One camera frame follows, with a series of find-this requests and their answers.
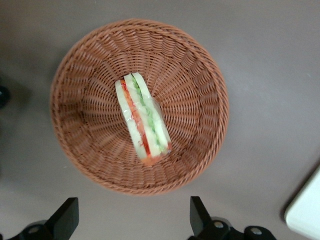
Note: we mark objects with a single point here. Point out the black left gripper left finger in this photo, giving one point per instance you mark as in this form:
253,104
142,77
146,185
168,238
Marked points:
62,225

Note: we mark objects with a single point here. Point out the round brown wicker basket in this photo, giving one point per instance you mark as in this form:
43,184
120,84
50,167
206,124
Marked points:
190,100

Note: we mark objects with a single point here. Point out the triangle sandwich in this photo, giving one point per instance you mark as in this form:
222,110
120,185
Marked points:
142,117

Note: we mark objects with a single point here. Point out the beige plastic tray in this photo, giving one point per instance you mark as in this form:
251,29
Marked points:
307,212

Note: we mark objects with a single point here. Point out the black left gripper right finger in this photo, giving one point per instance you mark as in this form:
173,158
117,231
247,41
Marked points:
202,225

